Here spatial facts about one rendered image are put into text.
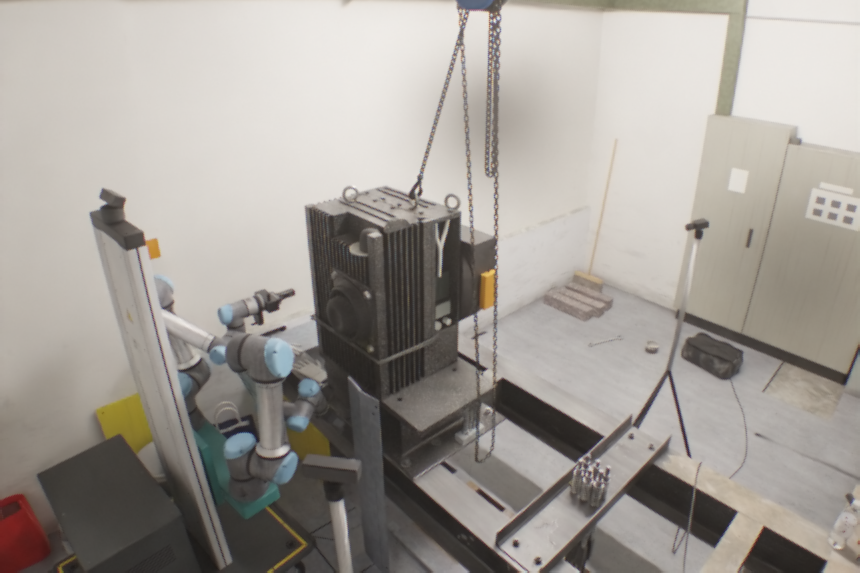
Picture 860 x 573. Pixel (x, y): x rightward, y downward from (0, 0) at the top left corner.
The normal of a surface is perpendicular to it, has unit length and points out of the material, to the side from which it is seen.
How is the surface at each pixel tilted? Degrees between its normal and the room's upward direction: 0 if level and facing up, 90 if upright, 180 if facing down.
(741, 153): 90
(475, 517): 0
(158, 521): 0
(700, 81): 90
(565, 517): 0
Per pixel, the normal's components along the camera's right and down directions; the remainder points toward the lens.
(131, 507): 0.00, -0.92
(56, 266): 0.66, 0.29
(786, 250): -0.75, 0.26
